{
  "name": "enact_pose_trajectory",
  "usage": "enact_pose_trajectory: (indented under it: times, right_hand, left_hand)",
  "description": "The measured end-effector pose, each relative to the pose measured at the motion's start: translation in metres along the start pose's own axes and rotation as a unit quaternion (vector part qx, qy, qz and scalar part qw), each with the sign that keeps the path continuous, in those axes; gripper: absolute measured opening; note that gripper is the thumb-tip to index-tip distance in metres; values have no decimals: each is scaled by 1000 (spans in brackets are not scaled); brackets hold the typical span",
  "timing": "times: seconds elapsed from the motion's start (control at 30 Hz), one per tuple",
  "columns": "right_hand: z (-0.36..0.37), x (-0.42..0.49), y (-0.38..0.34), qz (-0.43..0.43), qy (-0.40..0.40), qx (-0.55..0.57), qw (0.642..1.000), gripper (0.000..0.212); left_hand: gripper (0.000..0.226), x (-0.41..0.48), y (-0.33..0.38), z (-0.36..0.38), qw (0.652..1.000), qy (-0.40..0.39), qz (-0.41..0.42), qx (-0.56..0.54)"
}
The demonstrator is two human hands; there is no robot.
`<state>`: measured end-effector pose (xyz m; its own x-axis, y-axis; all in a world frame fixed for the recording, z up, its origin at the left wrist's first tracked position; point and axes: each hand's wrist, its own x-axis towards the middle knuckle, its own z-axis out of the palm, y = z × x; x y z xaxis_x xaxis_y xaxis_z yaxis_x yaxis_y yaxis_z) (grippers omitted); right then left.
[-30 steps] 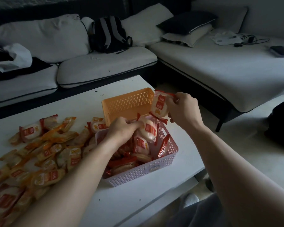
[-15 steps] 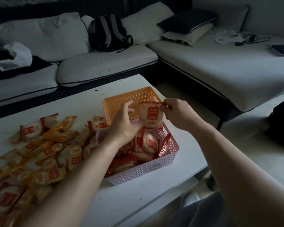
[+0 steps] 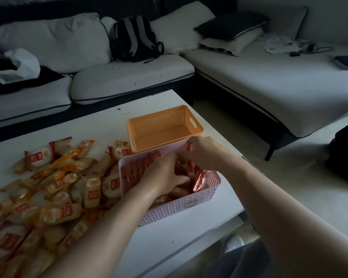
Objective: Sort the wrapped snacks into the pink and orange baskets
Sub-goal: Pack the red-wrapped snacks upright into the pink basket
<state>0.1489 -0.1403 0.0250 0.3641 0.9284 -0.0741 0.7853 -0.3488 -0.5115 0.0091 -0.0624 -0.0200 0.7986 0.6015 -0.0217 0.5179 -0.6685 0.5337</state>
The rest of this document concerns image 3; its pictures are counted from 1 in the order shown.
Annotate person's right hand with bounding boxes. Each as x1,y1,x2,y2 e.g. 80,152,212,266
178,136,236,174

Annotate person's left hand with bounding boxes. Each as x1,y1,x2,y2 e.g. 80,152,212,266
139,153,190,198

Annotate person's right forearm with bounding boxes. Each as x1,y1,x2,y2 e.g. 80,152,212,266
217,152,348,278

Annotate person's left forearm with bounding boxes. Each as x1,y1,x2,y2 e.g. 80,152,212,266
40,180,163,278

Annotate pink perforated plastic basket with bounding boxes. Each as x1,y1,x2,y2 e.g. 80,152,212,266
118,139,222,227

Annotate orange perforated plastic basket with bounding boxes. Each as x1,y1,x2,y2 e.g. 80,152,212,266
126,105,205,153

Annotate row of red packets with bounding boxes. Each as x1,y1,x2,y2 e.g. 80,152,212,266
121,150,207,206

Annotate white shoe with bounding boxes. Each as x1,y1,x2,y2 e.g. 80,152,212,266
223,235,245,254

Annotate grey trousers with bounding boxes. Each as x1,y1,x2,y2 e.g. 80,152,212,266
204,238,282,278

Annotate white sectional sofa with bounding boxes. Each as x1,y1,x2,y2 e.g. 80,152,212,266
0,0,348,162

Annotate beige throw pillow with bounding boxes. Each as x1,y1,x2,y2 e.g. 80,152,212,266
199,27,264,57

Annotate black and grey backpack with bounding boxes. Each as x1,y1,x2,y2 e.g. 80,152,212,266
110,15,165,64

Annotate pile of orange snack packets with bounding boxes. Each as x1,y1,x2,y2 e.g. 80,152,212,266
0,136,134,278

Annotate black throw pillow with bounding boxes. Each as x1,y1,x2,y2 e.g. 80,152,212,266
194,11,271,42

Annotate white papers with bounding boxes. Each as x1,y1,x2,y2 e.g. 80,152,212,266
259,36,300,55

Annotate small white back cushion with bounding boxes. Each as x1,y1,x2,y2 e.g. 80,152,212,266
100,16,118,36

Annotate black bag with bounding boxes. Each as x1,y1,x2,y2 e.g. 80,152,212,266
325,118,348,181

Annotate large white back cushion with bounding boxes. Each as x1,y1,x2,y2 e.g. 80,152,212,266
0,13,113,74

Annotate black flat case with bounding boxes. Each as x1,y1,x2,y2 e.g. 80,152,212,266
333,55,348,70

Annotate white plastic bag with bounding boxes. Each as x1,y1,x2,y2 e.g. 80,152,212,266
0,48,41,85

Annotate black clothing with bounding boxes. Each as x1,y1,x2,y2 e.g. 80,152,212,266
0,35,66,96

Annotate black cable with device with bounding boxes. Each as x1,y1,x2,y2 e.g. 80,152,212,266
289,40,334,58

